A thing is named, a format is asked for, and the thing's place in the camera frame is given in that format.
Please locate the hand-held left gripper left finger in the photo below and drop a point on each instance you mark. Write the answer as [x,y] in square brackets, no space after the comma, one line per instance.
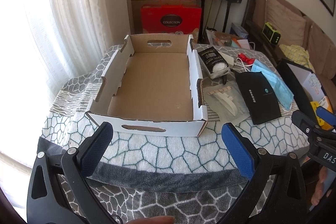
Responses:
[97,146]

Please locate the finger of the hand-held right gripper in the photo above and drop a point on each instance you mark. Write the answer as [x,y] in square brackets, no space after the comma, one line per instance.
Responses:
[302,120]
[326,115]

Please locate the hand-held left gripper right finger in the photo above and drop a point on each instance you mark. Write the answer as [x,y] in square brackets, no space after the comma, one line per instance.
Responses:
[237,150]

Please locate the blue face mask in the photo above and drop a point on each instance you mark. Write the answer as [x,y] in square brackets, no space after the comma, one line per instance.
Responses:
[279,90]
[262,66]

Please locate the clear plastic bag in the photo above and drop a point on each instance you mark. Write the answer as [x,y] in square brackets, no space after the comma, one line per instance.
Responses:
[228,103]

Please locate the black packet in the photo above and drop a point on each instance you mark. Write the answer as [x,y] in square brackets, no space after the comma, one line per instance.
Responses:
[258,98]

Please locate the white cardboard tray box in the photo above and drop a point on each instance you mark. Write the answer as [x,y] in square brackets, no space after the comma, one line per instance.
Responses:
[152,82]

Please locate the white charger block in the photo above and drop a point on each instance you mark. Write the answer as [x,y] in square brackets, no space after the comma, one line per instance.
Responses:
[228,60]

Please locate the black pouch with white label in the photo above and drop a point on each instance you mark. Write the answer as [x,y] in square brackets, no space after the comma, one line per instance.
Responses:
[210,56]

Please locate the person's right hand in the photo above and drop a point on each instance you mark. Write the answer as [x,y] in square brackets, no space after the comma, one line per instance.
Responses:
[324,187]

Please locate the person's left hand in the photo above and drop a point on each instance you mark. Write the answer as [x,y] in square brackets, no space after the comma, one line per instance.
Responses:
[152,220]

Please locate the yellow packet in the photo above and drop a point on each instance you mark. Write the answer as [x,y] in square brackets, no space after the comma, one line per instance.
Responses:
[321,104]

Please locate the black and white folder box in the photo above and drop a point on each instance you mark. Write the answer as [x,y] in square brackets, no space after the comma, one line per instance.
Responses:
[291,82]

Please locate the yellow checked cloth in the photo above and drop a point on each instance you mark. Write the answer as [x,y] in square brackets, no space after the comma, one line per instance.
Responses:
[296,54]

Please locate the green device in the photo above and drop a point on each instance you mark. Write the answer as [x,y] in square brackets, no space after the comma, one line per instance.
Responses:
[273,33]

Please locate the white paper sheet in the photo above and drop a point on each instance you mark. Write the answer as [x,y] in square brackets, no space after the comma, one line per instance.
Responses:
[244,44]

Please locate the brown sofa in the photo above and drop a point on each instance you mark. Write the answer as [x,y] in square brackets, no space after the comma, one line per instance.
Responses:
[283,14]

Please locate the blue box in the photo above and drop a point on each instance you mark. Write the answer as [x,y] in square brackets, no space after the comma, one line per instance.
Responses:
[239,29]

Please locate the crumpled clear bag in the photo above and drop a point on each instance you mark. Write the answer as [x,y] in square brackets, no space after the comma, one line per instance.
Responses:
[216,37]

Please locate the black speaker stand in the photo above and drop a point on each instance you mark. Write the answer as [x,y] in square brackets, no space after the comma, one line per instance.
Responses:
[203,19]
[226,16]

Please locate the white curtain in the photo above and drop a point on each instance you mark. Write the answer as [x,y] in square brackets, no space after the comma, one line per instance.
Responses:
[78,3]

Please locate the red gift box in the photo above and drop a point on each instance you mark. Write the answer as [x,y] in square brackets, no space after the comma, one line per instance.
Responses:
[170,14]

